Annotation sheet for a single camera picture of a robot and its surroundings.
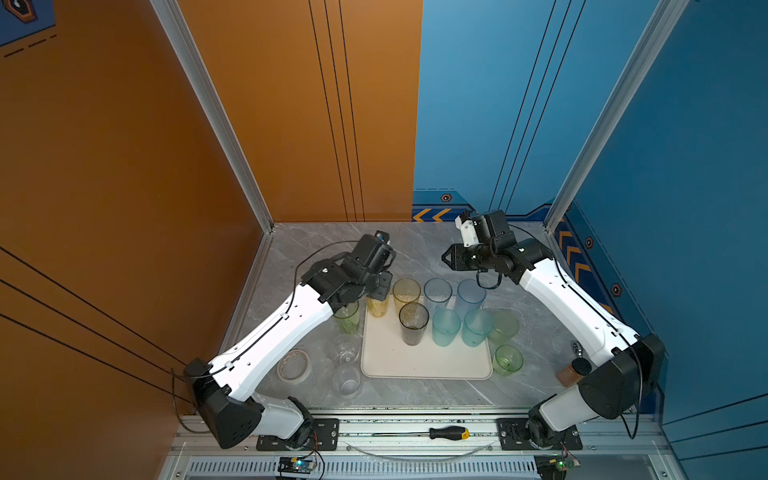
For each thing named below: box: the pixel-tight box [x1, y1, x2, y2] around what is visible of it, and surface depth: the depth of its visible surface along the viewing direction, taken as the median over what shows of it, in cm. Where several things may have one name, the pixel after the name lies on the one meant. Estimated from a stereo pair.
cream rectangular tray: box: [360, 296, 493, 380], surface depth 89 cm
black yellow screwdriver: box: [372, 426, 471, 441], surface depth 74 cm
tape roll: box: [276, 349, 311, 384], surface depth 86 cm
